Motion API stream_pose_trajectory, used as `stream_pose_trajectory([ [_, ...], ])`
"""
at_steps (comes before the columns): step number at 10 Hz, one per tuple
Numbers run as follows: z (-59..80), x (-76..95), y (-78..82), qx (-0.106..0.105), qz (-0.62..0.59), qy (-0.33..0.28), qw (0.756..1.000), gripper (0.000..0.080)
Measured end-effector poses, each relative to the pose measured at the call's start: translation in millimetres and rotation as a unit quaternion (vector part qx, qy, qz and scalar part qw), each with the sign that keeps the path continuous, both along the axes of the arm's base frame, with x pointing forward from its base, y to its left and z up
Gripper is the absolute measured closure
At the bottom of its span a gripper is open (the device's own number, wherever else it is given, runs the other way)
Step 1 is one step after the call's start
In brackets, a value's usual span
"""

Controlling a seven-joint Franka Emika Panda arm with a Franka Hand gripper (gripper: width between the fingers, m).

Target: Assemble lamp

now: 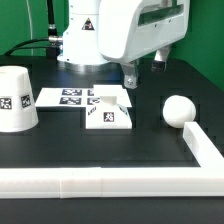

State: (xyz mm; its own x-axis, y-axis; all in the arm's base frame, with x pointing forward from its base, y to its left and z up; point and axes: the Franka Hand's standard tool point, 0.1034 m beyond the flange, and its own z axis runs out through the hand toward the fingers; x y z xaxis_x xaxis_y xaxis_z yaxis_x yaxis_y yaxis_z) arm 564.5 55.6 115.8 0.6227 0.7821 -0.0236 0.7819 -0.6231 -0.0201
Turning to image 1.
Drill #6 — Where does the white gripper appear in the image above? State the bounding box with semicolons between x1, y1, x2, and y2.
98;0;190;89

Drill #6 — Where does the white lamp bulb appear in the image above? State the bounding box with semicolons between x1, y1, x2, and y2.
162;95;196;128

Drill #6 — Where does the white lamp base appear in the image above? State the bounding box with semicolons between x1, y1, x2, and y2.
85;97;132;129

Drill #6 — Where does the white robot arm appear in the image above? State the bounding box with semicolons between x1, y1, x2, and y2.
58;0;190;89

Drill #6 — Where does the white lamp shade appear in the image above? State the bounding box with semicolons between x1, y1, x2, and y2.
0;66;38;132

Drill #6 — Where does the white marker sheet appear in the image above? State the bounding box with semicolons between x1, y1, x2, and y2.
35;85;131;107

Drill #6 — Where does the white L-shaped fence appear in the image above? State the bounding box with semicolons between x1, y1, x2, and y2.
0;122;224;199

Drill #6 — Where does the black cable connector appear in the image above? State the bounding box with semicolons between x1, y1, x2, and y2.
46;0;62;59

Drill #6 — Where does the black cable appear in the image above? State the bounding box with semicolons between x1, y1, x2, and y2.
3;37;54;57

